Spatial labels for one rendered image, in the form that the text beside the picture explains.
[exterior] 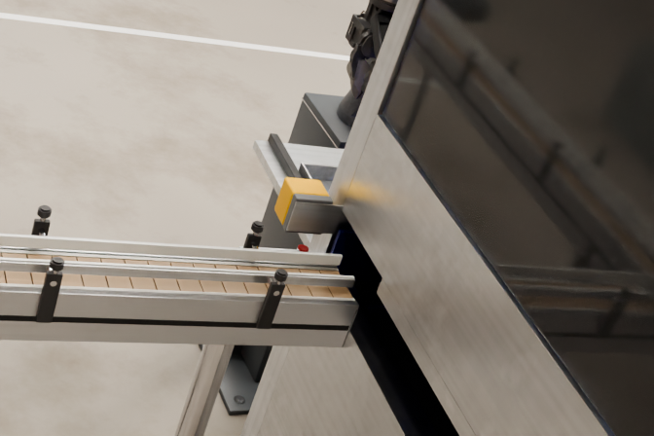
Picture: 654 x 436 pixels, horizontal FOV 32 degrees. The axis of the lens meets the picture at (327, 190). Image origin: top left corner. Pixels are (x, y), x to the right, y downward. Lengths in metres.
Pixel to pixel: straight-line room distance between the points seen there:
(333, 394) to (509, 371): 0.52
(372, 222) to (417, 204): 0.15
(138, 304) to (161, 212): 2.00
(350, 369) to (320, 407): 0.13
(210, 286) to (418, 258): 0.34
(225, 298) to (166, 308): 0.10
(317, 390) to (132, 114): 2.42
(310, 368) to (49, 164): 1.98
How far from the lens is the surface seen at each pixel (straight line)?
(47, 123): 4.14
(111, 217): 3.70
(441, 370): 1.71
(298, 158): 2.43
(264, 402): 2.29
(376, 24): 2.19
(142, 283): 1.82
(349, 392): 1.96
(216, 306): 1.83
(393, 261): 1.84
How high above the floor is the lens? 1.98
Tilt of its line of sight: 28 degrees down
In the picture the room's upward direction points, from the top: 20 degrees clockwise
